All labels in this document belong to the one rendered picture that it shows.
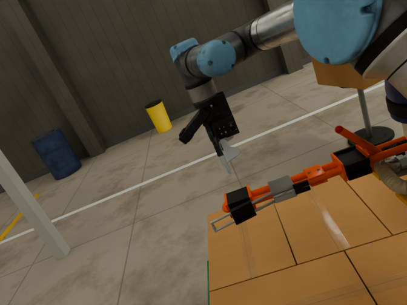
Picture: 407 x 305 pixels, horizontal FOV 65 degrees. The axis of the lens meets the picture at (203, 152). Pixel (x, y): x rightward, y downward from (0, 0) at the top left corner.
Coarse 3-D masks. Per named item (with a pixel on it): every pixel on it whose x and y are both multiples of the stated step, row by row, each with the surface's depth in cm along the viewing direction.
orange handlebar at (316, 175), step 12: (384, 144) 93; (372, 156) 91; (384, 156) 90; (312, 168) 97; (324, 168) 96; (336, 168) 92; (300, 180) 94; (312, 180) 93; (324, 180) 93; (252, 192) 99; (264, 192) 99
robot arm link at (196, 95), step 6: (204, 84) 80; (210, 84) 81; (186, 90) 83; (192, 90) 81; (198, 90) 80; (204, 90) 80; (210, 90) 81; (216, 90) 83; (192, 96) 82; (198, 96) 81; (204, 96) 81; (210, 96) 81; (192, 102) 84; (198, 102) 82
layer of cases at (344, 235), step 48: (336, 192) 166; (384, 192) 152; (240, 240) 162; (288, 240) 149; (336, 240) 138; (384, 240) 128; (240, 288) 135; (288, 288) 126; (336, 288) 118; (384, 288) 111
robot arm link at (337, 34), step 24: (312, 0) 36; (336, 0) 33; (360, 0) 31; (384, 0) 31; (312, 24) 37; (336, 24) 34; (360, 24) 32; (384, 24) 32; (312, 48) 38; (336, 48) 35; (360, 48) 33; (384, 48) 32; (360, 72) 37; (384, 72) 35
